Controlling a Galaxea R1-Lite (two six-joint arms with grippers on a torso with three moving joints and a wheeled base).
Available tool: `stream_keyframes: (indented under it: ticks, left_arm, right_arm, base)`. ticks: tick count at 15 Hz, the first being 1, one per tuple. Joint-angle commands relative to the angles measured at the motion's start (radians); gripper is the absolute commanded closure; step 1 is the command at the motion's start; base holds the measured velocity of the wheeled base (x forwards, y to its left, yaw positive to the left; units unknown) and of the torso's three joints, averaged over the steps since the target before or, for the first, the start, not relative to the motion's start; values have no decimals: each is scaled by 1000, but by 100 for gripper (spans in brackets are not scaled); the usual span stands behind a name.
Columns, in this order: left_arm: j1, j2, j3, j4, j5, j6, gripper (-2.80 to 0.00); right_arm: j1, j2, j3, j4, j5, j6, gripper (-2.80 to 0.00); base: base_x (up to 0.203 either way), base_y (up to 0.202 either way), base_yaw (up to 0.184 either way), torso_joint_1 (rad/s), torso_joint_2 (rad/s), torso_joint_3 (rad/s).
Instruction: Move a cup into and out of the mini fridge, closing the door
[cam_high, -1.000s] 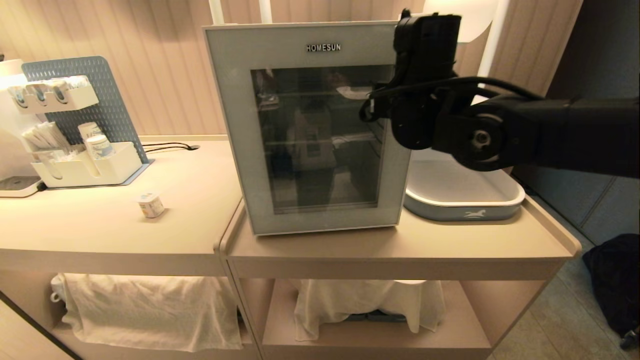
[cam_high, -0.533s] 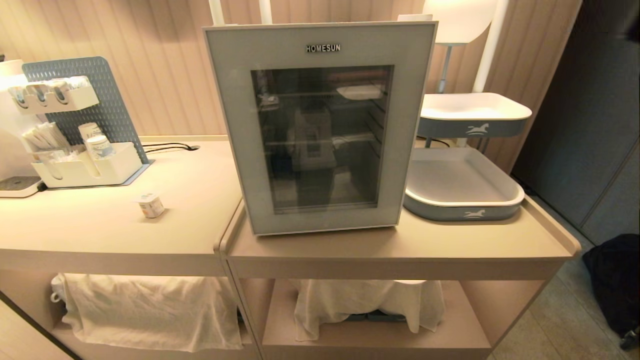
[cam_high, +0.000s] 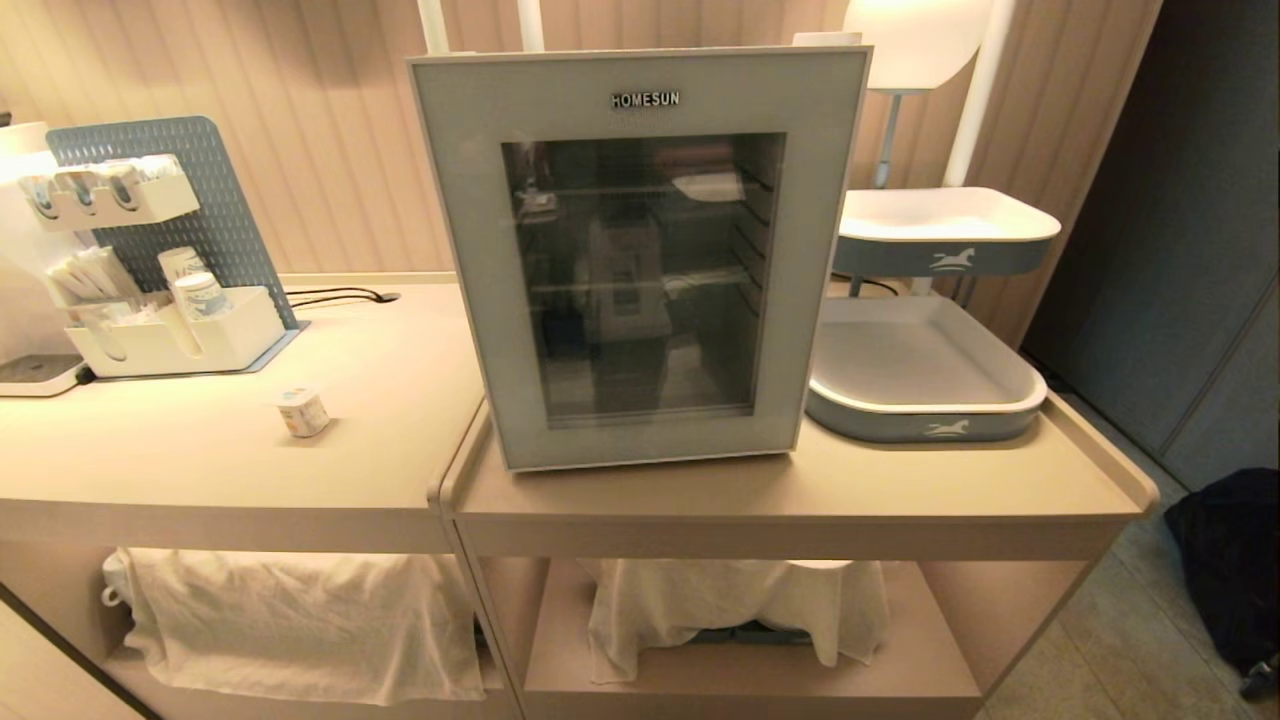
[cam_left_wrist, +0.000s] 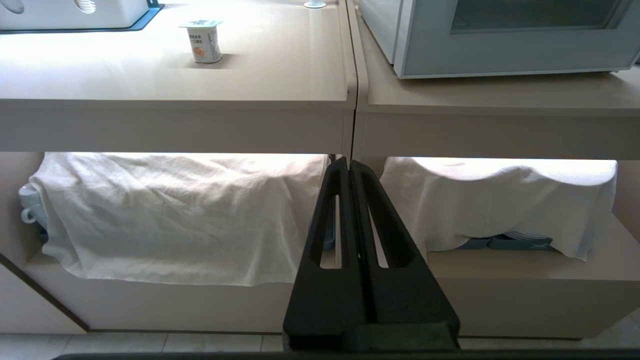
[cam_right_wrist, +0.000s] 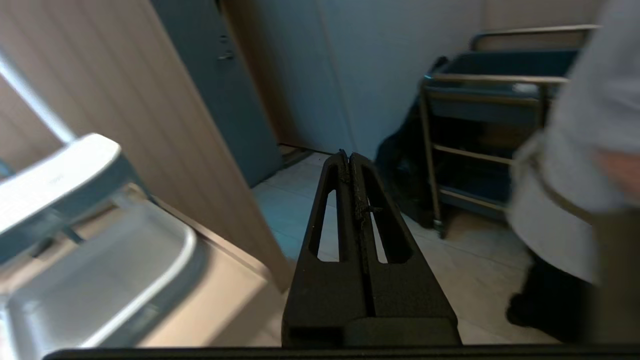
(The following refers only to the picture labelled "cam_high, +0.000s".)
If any grey pegboard organiser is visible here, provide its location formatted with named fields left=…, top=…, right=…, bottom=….
left=45, top=115, right=310, bottom=375

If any white cloth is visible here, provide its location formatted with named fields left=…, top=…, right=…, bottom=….
left=578, top=558, right=891, bottom=685
left=118, top=546, right=487, bottom=706

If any beige counter cabinet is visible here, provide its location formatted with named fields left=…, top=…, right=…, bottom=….
left=0, top=272, right=521, bottom=720

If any white organiser tray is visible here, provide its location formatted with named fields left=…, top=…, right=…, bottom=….
left=62, top=286, right=289, bottom=379

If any beige shelf cart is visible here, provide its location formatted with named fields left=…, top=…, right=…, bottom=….
left=440, top=280, right=1161, bottom=720

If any black bag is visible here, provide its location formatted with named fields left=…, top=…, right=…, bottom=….
left=1163, top=467, right=1280, bottom=677

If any white capsule shelf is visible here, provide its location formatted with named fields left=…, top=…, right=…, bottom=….
left=18, top=155, right=201, bottom=233

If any small white cup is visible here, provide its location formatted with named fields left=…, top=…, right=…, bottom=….
left=277, top=387, right=332, bottom=439

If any white mug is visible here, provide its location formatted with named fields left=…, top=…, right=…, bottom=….
left=100, top=548, right=135, bottom=609

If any white tray stand pole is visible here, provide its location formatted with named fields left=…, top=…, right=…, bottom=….
left=940, top=0, right=1017, bottom=189

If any grey mini fridge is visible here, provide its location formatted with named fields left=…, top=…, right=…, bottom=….
left=405, top=32, right=874, bottom=474

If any black cable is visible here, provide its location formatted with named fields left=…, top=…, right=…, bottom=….
left=283, top=287, right=402, bottom=310

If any white lamp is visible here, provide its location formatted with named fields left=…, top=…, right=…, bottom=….
left=843, top=0, right=993, bottom=190

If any white glass-door mini fridge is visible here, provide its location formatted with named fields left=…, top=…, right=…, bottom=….
left=406, top=46, right=873, bottom=473

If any white coffee machine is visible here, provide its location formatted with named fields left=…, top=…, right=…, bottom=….
left=0, top=121, right=93, bottom=399

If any large grey white tray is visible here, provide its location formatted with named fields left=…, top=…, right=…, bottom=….
left=805, top=295, right=1049, bottom=444

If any small grey white tray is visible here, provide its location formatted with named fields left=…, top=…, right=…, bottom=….
left=832, top=186, right=1062, bottom=279

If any white paper cup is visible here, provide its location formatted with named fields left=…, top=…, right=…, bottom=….
left=157, top=246, right=210, bottom=285
left=172, top=272, right=235, bottom=321

